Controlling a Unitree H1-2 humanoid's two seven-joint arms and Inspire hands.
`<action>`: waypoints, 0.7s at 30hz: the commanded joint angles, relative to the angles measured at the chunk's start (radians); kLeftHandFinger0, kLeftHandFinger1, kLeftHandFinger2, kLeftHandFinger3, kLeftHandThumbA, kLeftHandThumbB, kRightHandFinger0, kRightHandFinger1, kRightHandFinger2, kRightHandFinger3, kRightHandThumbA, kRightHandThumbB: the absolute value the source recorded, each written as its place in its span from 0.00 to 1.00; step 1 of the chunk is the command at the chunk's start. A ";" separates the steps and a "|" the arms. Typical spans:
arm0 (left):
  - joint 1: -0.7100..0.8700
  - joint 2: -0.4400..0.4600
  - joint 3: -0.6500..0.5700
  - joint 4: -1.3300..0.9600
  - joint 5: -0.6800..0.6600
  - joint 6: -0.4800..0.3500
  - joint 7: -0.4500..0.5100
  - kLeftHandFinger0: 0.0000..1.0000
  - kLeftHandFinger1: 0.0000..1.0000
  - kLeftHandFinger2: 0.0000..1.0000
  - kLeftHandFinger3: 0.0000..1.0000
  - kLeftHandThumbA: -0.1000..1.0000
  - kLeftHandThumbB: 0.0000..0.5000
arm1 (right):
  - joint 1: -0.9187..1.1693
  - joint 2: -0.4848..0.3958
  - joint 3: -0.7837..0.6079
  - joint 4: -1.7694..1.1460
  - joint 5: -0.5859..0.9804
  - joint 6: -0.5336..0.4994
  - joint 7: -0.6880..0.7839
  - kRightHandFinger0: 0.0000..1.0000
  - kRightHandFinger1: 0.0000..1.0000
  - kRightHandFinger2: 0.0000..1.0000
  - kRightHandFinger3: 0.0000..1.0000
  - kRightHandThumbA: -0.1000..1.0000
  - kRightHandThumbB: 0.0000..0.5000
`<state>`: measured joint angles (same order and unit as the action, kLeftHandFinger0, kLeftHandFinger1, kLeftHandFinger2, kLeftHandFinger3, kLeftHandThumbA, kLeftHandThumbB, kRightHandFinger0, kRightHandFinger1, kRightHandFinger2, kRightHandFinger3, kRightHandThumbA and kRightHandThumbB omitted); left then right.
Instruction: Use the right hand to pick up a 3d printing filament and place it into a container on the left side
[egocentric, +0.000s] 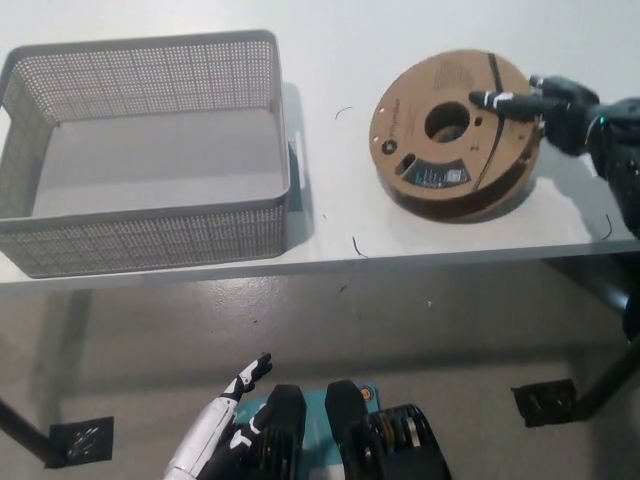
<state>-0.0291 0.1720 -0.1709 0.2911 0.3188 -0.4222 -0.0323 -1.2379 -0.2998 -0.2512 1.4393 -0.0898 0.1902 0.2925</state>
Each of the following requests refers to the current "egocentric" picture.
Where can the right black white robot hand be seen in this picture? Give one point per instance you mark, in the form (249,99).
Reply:
(570,120)

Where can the grey perforated plastic basket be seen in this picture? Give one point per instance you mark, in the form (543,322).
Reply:
(150,235)

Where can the black table leg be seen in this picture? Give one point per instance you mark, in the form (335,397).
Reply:
(610,385)
(30,435)

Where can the cardboard filament spool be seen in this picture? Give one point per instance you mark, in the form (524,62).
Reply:
(415,135)

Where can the black teal robot body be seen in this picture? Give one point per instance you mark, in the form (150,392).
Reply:
(342,410)

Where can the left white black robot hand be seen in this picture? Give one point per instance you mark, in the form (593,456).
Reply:
(205,435)

